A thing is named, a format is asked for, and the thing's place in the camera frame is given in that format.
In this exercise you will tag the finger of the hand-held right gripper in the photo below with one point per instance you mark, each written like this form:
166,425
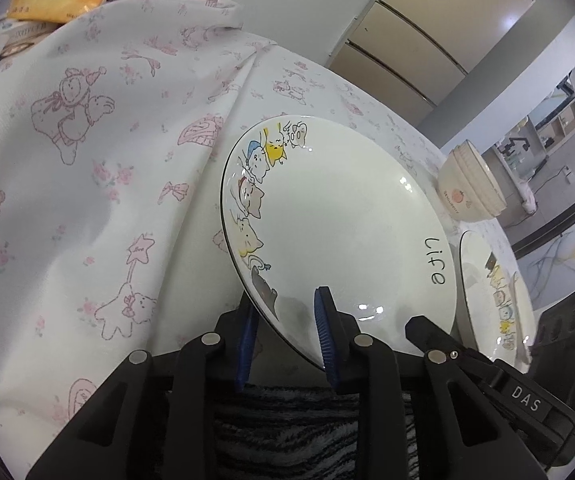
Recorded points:
425,332

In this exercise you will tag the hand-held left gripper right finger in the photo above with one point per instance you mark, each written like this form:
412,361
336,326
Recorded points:
326,340

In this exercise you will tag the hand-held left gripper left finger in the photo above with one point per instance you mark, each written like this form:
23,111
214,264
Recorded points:
246,355

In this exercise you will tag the white cat print plate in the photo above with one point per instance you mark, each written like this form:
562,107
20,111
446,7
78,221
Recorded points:
342,210
482,280

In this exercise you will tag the white ribbed bowl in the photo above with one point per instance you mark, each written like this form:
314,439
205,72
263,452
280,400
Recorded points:
477,152

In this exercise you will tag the striped fuzzy cloth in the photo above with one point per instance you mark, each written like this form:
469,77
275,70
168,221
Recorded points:
287,435

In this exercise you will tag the pink crumpled cloth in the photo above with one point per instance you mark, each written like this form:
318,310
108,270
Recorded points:
528,197

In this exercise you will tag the black faucet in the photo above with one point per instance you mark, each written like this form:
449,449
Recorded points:
517,141

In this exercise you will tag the bathroom mirror cabinet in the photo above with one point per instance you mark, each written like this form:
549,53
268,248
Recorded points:
570,115

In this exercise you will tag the pink printed white tablecloth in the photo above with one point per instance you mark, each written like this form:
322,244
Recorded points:
67,185

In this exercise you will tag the gold three-door fridge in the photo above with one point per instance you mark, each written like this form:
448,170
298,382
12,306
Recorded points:
417,35

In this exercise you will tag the white printed packet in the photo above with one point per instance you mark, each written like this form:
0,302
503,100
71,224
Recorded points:
22,32

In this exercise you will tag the white wall socket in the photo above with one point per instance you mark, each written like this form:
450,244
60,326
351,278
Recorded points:
568,176

